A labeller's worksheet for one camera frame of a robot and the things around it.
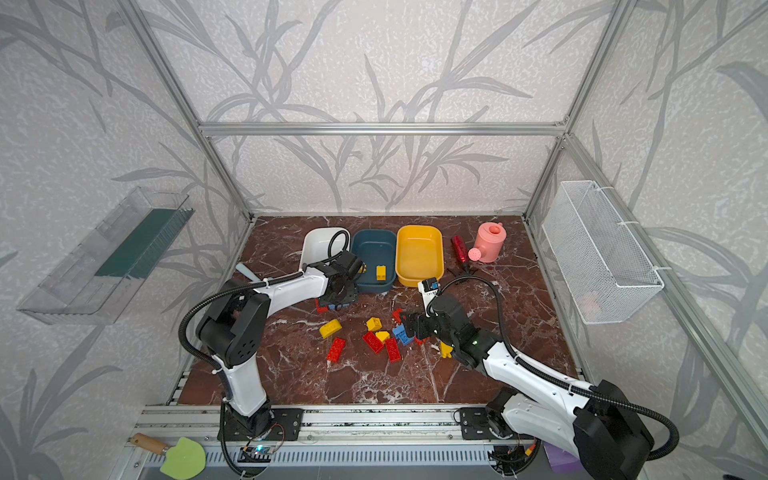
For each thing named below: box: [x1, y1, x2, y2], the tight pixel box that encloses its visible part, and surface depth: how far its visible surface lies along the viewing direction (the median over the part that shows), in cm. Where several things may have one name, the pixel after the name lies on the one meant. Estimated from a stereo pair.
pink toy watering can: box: [468, 222, 507, 263], surface depth 103 cm
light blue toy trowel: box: [236, 263, 262, 282], surface depth 104 cm
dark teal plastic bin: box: [350, 229, 397, 293], surface depth 110 cm
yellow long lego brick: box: [319, 319, 342, 339], surface depth 91 cm
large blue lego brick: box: [392, 323, 415, 346], surface depth 88 cm
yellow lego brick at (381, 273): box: [376, 265, 387, 281], surface depth 101 cm
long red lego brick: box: [326, 338, 346, 363], surface depth 86 cm
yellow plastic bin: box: [395, 225, 444, 288], surface depth 109 cm
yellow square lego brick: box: [366, 317, 382, 332], surface depth 92 cm
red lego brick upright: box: [386, 338, 402, 363], surface depth 86 cm
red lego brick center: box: [362, 331, 384, 354], surface depth 88 cm
